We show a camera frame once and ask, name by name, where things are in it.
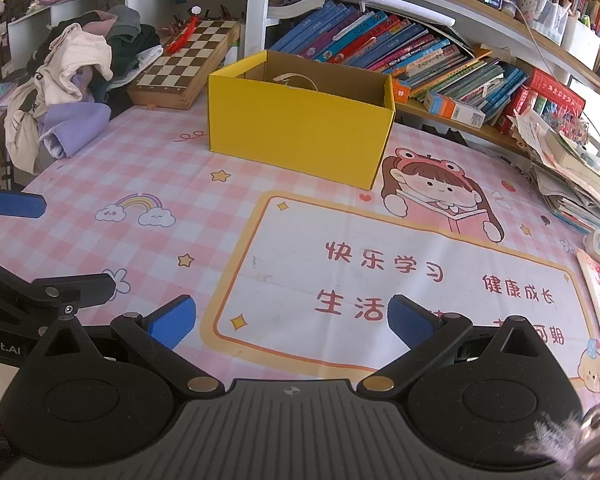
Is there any wooden chessboard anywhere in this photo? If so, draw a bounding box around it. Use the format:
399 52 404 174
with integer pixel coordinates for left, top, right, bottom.
126 19 242 111

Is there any red book box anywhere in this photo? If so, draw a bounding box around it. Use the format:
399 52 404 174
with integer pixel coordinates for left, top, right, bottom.
495 69 587 136

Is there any pink booklet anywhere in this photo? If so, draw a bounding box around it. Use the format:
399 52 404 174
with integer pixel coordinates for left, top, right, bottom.
576 248 600 362

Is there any orange and white box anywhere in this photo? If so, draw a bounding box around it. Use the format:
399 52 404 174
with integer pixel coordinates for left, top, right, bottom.
424 91 486 128

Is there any white light bar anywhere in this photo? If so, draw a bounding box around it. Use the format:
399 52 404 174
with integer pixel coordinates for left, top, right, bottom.
340 0 456 27

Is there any white organizer box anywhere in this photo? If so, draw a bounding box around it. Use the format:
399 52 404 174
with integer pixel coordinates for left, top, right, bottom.
560 12 600 69

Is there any grey garment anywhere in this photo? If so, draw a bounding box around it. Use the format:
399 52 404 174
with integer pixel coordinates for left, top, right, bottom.
107 5 142 36

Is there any red plastic object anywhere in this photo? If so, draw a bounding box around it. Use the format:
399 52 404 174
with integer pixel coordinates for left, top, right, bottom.
166 6 204 55

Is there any dark green garment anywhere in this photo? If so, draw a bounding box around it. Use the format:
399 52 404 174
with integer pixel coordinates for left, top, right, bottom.
105 25 164 92

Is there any pink printed desktop mat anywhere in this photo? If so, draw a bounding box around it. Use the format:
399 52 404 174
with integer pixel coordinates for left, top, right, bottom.
0 105 600 401

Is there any white bookshelf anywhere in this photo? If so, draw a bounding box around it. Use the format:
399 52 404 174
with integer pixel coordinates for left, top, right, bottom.
245 0 600 161

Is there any beige cloth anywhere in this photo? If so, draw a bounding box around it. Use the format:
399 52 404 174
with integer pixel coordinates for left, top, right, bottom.
4 82 44 174

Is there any purple garment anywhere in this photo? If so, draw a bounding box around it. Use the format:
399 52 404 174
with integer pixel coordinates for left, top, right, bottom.
39 102 112 160

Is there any row of colourful books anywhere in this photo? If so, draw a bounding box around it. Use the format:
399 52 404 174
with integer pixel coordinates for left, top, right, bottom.
270 0 529 126

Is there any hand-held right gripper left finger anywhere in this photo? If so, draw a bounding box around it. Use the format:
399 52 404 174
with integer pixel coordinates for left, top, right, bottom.
29 295 226 401

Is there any cream wrist watch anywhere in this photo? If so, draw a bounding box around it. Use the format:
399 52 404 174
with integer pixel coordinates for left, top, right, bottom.
272 73 321 92

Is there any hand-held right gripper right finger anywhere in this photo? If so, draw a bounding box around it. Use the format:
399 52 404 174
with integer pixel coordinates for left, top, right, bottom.
356 294 561 398

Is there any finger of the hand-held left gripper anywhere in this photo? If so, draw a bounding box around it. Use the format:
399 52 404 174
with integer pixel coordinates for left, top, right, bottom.
0 255 117 319
0 191 47 220

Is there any purple fluffy keychain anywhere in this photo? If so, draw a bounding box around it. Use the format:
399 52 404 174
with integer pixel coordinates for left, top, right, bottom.
515 400 600 480

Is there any yellow cardboard box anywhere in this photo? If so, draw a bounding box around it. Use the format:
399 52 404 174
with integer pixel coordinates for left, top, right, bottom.
207 50 397 190

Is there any stack of papers and booklets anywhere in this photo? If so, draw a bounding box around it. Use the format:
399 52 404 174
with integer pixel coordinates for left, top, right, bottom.
515 110 600 234

